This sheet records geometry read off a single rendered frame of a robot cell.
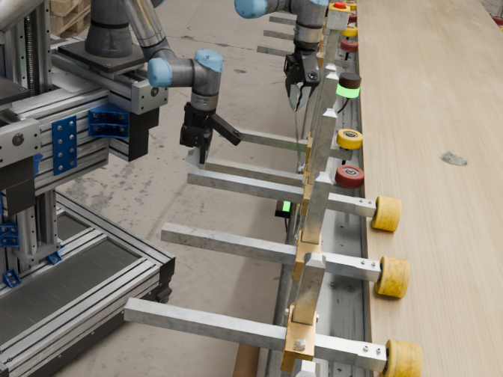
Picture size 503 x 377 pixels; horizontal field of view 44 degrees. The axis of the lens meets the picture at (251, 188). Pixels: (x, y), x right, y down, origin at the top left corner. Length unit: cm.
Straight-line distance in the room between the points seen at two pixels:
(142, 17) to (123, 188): 170
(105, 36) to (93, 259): 89
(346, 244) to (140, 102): 77
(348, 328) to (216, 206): 164
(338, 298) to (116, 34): 102
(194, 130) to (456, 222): 74
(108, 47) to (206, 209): 138
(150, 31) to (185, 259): 135
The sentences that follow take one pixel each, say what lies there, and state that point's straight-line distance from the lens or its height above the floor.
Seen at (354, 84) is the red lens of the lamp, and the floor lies 116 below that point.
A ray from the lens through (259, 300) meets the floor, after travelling 265.
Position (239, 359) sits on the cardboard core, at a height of 7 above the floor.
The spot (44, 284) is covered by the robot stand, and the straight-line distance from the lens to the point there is 235.
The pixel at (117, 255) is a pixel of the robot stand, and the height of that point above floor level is 21.
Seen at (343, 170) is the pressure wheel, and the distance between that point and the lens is 177.
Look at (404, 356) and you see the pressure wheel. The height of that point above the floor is 98.
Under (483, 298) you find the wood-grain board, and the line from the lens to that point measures 146.
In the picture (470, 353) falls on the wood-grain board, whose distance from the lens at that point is 130.
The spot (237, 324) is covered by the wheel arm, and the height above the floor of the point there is 96.
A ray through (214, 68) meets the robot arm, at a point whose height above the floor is 115.
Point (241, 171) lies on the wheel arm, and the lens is 178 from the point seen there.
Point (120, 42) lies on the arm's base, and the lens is 198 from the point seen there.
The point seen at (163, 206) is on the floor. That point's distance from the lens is 314.
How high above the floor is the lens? 172
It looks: 31 degrees down
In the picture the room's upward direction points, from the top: 9 degrees clockwise
